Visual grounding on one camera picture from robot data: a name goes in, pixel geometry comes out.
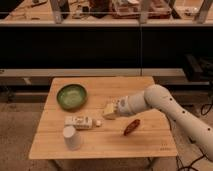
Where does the pale yellow sponge block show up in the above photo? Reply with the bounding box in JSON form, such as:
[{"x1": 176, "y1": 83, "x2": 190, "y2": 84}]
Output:
[{"x1": 102, "y1": 103, "x2": 116, "y2": 120}]

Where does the green ceramic bowl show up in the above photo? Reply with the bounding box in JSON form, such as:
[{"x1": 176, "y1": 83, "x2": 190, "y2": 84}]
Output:
[{"x1": 56, "y1": 84, "x2": 87, "y2": 110}]

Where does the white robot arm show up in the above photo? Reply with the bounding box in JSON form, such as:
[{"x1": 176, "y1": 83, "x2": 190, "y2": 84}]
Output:
[{"x1": 115, "y1": 84, "x2": 213, "y2": 162}]

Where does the white carton with cap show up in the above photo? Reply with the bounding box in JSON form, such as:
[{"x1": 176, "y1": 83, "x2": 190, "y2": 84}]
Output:
[{"x1": 65, "y1": 116, "x2": 102, "y2": 130}]

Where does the wooden table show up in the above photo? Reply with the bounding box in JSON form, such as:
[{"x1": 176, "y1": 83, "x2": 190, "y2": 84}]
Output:
[{"x1": 29, "y1": 77, "x2": 177, "y2": 160}]

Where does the white paper cup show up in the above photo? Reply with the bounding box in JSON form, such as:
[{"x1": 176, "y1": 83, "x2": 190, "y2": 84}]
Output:
[{"x1": 63, "y1": 126, "x2": 82, "y2": 150}]

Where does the long workbench shelf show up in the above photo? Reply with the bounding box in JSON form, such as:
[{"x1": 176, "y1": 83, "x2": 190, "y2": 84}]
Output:
[{"x1": 0, "y1": 0, "x2": 213, "y2": 27}]

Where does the black floor cable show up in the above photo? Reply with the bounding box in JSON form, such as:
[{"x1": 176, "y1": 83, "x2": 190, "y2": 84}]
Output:
[{"x1": 175, "y1": 103, "x2": 213, "y2": 171}]

